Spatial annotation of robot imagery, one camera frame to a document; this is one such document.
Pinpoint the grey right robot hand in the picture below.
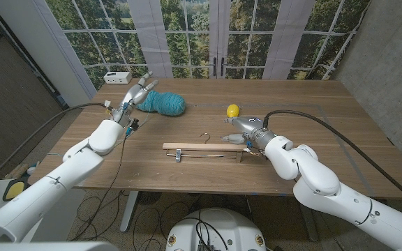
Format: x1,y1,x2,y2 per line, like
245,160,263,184
221,116,278,151

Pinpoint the wooden clothes hanger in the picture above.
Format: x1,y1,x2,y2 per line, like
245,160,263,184
162,132,248,164

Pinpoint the yellow lemon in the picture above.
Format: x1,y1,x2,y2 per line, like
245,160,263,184
226,103,240,119

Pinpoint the wooden floor stick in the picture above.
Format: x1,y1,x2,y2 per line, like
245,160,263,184
5,162,31,179

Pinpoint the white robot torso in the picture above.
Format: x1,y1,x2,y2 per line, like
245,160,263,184
165,208,267,251

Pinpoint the printed window backdrop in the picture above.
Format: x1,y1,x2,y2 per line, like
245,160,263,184
45,0,371,91

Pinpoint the grey table leg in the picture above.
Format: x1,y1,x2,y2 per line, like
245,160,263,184
299,208,320,242

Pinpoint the dark round floor object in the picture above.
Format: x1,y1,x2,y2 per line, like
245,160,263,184
137,191,163,206

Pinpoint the white power strip box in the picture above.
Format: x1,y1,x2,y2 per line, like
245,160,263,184
103,71,133,85

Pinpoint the white table leg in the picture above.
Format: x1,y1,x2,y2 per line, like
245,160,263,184
119,190,140,234

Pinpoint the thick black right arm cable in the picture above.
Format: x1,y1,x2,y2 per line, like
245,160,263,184
262,109,402,210

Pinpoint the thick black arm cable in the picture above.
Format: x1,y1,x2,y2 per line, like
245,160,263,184
0,102,110,191
262,109,402,210

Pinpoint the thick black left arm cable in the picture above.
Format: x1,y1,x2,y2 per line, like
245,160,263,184
0,102,110,191

